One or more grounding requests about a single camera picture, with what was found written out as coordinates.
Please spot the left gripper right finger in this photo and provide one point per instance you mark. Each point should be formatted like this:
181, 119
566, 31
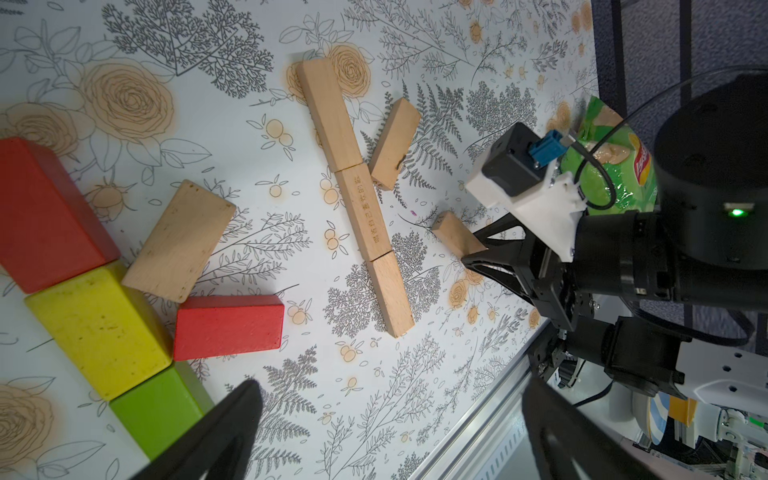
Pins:
566, 444

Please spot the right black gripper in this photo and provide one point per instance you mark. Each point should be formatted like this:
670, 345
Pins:
515, 258

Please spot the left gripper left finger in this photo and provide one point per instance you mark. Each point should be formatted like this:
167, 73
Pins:
219, 446

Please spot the green wooden block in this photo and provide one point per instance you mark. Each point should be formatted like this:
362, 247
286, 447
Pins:
160, 410

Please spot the yellow wooden block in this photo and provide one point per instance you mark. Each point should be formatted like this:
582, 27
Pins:
110, 332

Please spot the natural block with engraved numbers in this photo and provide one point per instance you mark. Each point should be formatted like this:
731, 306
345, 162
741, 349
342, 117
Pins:
364, 211

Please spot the natural block numbered 49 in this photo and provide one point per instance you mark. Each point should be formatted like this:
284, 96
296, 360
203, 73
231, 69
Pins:
394, 143

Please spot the lowest natural wooden block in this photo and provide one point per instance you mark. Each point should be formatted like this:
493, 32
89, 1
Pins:
328, 111

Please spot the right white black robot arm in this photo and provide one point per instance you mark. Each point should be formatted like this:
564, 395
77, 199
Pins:
704, 243

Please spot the green chips bag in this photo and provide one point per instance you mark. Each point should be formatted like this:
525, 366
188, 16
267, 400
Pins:
625, 158

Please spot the aluminium front rail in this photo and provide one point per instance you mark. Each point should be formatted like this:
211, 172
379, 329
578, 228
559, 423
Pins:
480, 445

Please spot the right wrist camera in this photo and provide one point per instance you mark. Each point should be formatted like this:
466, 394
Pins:
520, 172

